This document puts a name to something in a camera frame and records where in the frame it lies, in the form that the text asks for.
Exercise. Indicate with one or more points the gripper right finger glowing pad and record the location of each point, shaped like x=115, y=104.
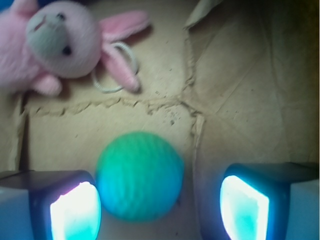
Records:
x=259, y=201

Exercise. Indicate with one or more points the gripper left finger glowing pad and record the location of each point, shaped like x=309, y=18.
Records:
x=49, y=205

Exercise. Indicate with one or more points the green dimpled foam ball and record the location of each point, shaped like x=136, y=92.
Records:
x=139, y=177

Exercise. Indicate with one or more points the pink plush bunny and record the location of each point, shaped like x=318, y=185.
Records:
x=39, y=46

